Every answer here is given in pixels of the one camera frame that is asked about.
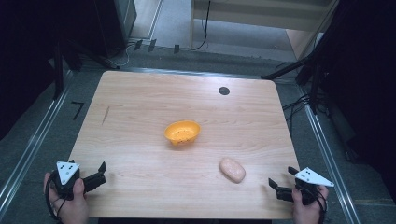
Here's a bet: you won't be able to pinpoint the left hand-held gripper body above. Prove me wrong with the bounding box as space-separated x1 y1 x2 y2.
50 159 86 201

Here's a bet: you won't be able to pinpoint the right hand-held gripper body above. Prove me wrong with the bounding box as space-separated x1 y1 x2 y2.
291 167 336 206

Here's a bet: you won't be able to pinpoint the pink soap bar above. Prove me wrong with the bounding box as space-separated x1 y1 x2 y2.
219 157 247 185

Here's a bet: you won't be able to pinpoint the orange perforated soap dish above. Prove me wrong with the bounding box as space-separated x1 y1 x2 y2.
163 119 202 147

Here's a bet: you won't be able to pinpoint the person's right hand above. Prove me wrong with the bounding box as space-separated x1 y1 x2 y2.
290 185 330 224

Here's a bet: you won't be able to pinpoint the person's left hand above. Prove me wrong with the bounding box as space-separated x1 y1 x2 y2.
43 172 91 224

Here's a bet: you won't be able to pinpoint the black tape corner mark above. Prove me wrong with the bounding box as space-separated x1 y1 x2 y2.
70 100 86 121

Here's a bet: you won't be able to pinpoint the black metal stand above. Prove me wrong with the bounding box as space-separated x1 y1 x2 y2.
261 50 326 116
50 36 121 101

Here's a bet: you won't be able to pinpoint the black cabinet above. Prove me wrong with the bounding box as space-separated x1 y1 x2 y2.
92 0 138 59

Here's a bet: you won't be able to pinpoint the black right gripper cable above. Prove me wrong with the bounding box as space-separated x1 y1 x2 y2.
306 186 329 222

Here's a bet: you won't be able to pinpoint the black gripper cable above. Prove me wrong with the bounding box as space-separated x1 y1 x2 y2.
306 186 329 222
45 178 67 222

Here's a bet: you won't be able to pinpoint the metal floor rail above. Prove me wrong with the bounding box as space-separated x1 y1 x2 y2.
0 69 76 217
120 65 300 82
298 85 362 224

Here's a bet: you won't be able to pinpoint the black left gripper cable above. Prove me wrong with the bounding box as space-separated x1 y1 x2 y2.
45 178 67 222

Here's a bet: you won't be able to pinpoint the black floor cables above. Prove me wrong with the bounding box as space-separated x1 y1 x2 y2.
280 93 313 132

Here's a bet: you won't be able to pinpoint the white floor cable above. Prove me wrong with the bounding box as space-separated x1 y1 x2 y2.
115 42 138 68

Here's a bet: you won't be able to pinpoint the black hanging cable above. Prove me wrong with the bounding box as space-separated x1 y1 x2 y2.
190 0 212 51

